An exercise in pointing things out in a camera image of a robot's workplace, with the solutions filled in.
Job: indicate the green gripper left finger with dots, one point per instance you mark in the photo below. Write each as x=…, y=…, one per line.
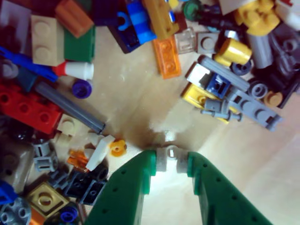
x=126, y=192

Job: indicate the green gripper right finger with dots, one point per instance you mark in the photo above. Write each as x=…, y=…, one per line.
x=220, y=199

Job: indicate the small white round lego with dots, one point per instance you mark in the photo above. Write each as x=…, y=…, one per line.
x=172, y=150

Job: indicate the yellow lego plate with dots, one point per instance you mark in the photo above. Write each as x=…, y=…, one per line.
x=195, y=96

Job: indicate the white lego slope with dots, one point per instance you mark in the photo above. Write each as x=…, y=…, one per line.
x=99, y=152

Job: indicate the gray lego lever piece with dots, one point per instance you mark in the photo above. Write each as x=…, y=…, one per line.
x=216, y=106

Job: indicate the orange lego brick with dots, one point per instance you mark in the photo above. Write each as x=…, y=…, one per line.
x=36, y=218

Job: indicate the black lego wheel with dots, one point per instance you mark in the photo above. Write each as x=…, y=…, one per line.
x=22, y=137

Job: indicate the black lego plate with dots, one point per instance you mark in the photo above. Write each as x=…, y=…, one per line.
x=284, y=82

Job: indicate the transparent orange lego plate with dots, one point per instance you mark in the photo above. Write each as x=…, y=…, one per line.
x=167, y=57

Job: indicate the yellow lego cylinder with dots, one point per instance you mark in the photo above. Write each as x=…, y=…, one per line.
x=234, y=51

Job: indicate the dark blue lego plate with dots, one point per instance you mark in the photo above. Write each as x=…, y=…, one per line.
x=126, y=41

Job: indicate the gray lego cylinder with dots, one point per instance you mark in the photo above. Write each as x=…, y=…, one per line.
x=261, y=51

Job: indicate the green lego brick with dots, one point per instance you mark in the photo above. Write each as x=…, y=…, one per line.
x=79, y=45

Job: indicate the blue lego tool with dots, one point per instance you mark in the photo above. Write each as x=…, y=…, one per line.
x=25, y=63

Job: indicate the gray lego scissors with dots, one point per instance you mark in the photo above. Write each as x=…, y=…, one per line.
x=288, y=47

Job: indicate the golden orange lego chest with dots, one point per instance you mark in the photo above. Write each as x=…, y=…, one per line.
x=159, y=18

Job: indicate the dark red lego brick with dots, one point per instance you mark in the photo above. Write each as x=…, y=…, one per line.
x=181, y=22

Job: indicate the orange lego slope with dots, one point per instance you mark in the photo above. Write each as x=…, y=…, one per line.
x=73, y=17

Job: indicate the gray lego slope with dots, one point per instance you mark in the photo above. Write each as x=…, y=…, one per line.
x=14, y=25

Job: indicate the black round piece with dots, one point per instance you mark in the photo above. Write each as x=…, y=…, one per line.
x=101, y=173

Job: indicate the black printed tile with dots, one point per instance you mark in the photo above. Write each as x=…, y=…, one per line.
x=86, y=187

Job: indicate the yellow flower stud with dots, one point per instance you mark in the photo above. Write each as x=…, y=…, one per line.
x=117, y=148

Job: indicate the small transparent orange piece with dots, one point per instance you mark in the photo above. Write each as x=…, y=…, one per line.
x=78, y=160

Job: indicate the dark blue round stud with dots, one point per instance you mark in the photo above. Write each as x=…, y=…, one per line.
x=68, y=213

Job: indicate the small dark gray piece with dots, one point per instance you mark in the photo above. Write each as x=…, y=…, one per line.
x=58, y=180

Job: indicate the tan round stud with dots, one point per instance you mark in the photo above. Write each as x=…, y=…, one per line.
x=63, y=141

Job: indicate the gold square tile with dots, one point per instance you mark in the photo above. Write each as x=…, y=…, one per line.
x=45, y=199

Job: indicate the gray technic connector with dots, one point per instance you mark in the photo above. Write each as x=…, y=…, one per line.
x=44, y=159

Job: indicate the tan small plate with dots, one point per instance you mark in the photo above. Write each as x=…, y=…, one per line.
x=68, y=124

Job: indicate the long gray hinge plate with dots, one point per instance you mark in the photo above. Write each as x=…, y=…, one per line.
x=255, y=107

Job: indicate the long dark gray axle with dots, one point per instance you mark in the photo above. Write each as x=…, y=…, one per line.
x=70, y=107

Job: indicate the gray round studded plate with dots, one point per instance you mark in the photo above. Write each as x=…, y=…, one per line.
x=16, y=212

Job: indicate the dark blue small brick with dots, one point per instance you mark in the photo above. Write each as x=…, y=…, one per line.
x=219, y=86

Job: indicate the purple round stud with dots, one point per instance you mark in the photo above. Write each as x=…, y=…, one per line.
x=81, y=88

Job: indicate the gold round stud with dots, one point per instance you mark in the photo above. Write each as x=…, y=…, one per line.
x=274, y=99

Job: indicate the gray round stud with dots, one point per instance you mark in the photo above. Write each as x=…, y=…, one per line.
x=257, y=90

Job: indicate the large tan slope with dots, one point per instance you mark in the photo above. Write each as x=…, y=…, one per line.
x=15, y=161

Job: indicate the blue wedge plate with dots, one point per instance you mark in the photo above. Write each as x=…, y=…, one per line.
x=5, y=194

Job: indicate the light gray ridged bar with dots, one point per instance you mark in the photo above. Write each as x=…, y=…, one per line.
x=225, y=72

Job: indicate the red technic brick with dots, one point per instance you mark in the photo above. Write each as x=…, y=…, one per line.
x=28, y=110

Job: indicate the white and red cone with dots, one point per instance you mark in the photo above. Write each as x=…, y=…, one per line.
x=77, y=70

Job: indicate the gray small square plate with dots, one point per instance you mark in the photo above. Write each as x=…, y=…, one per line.
x=207, y=42

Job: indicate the clear transparent small brick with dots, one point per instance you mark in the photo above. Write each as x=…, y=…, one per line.
x=185, y=42

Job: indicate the blue striped minifigure part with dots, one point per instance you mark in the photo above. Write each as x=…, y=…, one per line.
x=139, y=23

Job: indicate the tan one-by-two brick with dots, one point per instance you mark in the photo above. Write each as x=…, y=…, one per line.
x=45, y=42

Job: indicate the yellow round gear brick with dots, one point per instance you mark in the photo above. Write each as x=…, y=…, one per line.
x=257, y=16

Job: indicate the dark green round piece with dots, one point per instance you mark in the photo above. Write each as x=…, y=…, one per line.
x=192, y=8

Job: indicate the dark tan square tile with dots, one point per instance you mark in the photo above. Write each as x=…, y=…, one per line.
x=230, y=5

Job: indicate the white slope dark red print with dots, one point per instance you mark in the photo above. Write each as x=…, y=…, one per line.
x=289, y=11

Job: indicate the white lego bracket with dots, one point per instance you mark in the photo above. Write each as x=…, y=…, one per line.
x=198, y=73

